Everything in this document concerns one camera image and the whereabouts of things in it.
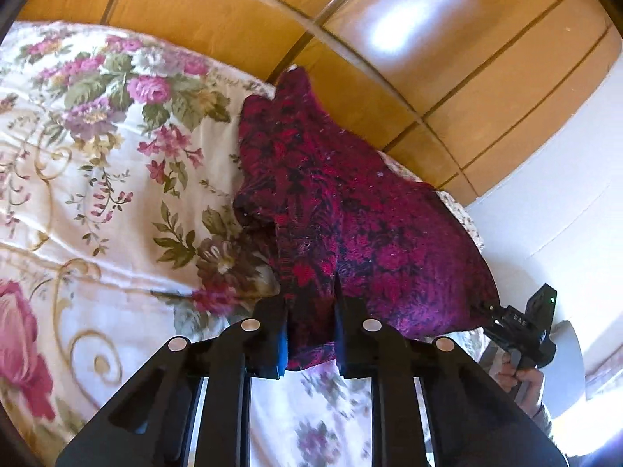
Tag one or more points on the grey rounded object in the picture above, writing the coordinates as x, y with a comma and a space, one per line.
564, 365

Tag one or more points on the wooden headboard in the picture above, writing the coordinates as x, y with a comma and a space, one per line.
389, 58

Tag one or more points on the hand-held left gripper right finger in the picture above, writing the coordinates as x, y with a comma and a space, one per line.
348, 335

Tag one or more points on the person's right forearm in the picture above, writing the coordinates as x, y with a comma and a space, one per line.
542, 416

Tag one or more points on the red floral knit sweater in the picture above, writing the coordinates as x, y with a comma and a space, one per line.
365, 214

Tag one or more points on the floral bed sheet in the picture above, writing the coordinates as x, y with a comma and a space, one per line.
97, 180

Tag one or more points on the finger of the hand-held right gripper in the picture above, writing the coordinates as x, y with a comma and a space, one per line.
491, 318

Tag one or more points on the person's right hand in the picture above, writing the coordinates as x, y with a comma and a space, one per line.
525, 389

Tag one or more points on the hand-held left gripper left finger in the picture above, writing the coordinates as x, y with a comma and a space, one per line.
272, 335

